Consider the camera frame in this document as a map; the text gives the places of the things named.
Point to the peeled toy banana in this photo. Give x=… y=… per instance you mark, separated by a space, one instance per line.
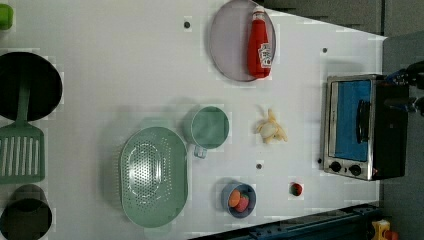
x=270 y=129

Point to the green mug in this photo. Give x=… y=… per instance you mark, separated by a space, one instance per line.
x=205 y=128

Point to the green oval colander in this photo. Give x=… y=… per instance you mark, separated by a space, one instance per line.
x=153 y=177

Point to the red ketchup bottle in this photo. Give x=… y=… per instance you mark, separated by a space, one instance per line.
x=259 y=56

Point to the orange toy carrot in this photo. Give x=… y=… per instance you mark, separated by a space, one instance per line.
x=234 y=198

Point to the blue small bowl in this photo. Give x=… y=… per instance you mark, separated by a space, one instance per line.
x=244 y=189

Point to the red toy strawberry in bowl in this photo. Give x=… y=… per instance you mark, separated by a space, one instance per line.
x=242 y=204

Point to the grey round plate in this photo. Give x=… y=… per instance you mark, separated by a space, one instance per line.
x=229 y=36

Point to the red toy strawberry on table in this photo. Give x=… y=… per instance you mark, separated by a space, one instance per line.
x=296 y=189

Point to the silver toaster oven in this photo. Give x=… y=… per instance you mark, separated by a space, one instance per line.
x=365 y=131

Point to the black round pan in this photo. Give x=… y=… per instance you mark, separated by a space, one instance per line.
x=44 y=81

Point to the green slotted spatula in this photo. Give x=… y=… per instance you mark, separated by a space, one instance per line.
x=22 y=146

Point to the yellow red emergency button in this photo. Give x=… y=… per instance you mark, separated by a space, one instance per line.
x=383 y=231

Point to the dark cylindrical pot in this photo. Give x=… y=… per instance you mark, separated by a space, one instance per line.
x=27 y=215

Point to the green cup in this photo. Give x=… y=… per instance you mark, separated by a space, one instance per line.
x=6 y=17

